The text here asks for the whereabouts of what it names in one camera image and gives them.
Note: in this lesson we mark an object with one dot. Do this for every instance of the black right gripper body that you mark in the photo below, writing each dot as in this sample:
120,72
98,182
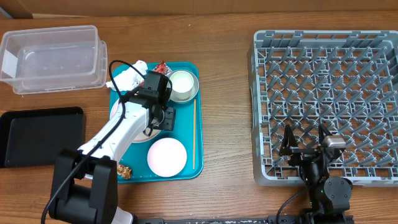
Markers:
302,153

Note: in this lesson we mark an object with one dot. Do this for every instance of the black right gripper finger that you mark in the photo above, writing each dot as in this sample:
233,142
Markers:
323,132
289,144

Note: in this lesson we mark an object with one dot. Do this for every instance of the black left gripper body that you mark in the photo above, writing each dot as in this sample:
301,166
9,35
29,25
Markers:
166,120

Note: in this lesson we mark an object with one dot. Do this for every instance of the red snack wrapper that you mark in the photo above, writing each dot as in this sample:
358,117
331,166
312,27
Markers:
162,68

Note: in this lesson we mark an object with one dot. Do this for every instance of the white napkin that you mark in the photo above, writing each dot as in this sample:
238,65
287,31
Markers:
128,79

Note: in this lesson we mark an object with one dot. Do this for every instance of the large white plate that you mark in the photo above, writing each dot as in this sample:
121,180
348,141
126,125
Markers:
141,137

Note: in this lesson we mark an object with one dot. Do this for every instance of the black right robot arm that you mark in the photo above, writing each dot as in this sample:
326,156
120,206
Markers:
329,196

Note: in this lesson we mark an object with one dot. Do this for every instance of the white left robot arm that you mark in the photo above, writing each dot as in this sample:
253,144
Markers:
85,181

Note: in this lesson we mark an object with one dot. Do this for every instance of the grey dishwasher rack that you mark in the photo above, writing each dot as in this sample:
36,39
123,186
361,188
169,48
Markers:
343,79

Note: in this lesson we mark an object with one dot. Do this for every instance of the white cup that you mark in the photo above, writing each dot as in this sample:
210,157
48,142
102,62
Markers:
183,83

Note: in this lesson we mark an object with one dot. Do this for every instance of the wooden chopstick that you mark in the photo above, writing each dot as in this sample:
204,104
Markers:
194,131

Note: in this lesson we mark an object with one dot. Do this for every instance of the grey saucer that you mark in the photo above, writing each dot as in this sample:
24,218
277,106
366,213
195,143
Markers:
194,91

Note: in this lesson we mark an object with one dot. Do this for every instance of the small white plate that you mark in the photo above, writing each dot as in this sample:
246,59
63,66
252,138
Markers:
167,157

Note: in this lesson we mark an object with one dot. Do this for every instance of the teal serving tray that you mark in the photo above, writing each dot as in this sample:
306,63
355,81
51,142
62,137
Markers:
136,155

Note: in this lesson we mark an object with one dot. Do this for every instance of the brown food scrap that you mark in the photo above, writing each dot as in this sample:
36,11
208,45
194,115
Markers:
124,171

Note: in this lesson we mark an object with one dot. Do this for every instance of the clear plastic bin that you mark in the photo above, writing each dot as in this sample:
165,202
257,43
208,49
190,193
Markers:
53,59

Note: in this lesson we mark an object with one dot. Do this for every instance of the black plastic tray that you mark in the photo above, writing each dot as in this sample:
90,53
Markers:
36,137

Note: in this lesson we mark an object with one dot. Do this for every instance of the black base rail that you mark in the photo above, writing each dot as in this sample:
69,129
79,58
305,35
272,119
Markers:
217,221

